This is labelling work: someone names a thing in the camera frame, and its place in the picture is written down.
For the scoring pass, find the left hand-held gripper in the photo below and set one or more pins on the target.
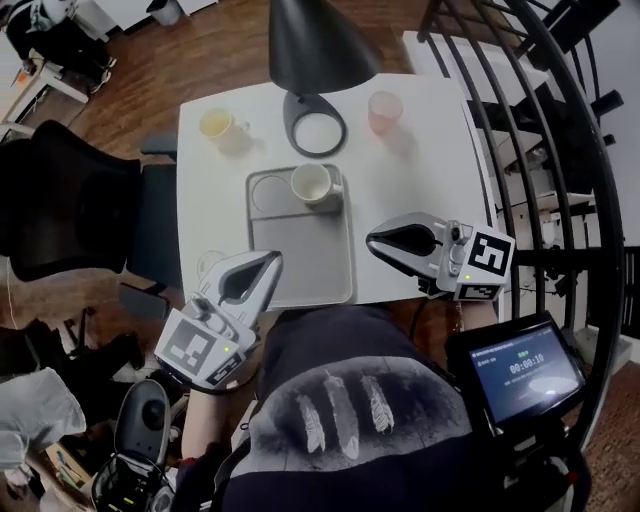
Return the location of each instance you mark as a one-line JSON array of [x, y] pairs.
[[200, 345]]

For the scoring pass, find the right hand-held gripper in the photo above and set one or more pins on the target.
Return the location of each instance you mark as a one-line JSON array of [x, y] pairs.
[[480, 265]]

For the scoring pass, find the clear glass cup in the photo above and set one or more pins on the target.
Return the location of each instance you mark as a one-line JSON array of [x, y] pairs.
[[207, 265]]

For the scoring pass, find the white ceramic mug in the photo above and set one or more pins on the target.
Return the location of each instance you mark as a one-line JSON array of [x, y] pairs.
[[310, 182]]

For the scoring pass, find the pink translucent cup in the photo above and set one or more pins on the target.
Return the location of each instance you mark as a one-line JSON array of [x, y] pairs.
[[385, 110]]

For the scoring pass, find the person's right forearm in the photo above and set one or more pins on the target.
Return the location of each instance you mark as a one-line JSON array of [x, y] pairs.
[[477, 315]]

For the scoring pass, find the person's left forearm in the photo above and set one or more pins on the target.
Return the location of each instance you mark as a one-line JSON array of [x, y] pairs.
[[215, 425]]

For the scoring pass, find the grey plastic tray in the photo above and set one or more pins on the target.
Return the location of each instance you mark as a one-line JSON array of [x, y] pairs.
[[300, 260]]

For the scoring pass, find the person's dark feather-print shirt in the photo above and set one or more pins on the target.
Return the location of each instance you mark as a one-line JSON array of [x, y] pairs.
[[350, 360]]

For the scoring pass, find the black swivel chair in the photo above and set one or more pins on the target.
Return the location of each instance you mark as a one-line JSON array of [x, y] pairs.
[[110, 345]]

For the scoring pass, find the black tablet with screen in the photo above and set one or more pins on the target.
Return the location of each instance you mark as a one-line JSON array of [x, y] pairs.
[[525, 372]]

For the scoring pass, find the black mesh office chair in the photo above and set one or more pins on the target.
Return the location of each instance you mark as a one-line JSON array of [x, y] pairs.
[[65, 210]]

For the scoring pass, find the black metal stair railing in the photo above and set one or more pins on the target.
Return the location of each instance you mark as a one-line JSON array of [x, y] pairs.
[[607, 200]]

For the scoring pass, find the black desk lamp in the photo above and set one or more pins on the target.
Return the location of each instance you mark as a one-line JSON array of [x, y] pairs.
[[315, 45]]

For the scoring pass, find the black equipment bag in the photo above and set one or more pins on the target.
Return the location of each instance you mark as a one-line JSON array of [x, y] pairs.
[[130, 485]]

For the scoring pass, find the grey cloth jacket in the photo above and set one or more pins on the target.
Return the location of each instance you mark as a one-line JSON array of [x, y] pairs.
[[35, 415]]

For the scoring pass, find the white desk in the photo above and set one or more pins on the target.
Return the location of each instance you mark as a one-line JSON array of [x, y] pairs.
[[45, 85]]

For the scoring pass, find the grey waste bin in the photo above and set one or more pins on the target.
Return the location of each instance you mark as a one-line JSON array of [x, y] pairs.
[[165, 11]]

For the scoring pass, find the white cabinet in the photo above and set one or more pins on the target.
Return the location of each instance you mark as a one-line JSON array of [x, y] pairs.
[[130, 12]]

